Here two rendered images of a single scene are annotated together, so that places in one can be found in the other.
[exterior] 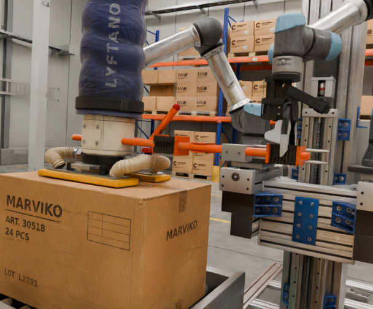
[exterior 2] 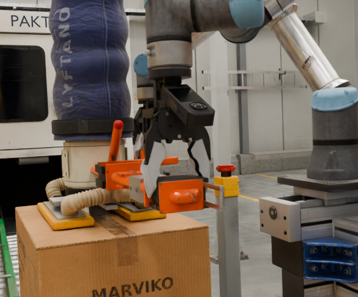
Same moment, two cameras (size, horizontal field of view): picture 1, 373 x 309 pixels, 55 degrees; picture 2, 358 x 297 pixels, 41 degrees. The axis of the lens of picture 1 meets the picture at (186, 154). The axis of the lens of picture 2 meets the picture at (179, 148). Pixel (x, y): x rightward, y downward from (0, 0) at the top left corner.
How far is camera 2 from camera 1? 0.83 m
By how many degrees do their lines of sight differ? 39
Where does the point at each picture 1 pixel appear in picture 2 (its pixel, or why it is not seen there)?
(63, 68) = not seen: hidden behind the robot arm
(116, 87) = (73, 106)
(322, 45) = (212, 10)
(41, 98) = (221, 96)
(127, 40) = (83, 47)
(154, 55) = not seen: hidden behind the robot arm
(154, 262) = not seen: outside the picture
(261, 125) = (330, 126)
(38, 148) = (223, 158)
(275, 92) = (159, 97)
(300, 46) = (166, 23)
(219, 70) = (286, 45)
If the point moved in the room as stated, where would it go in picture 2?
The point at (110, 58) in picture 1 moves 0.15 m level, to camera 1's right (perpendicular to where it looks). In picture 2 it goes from (64, 73) to (104, 67)
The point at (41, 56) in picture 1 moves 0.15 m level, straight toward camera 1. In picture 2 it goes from (218, 46) to (214, 43)
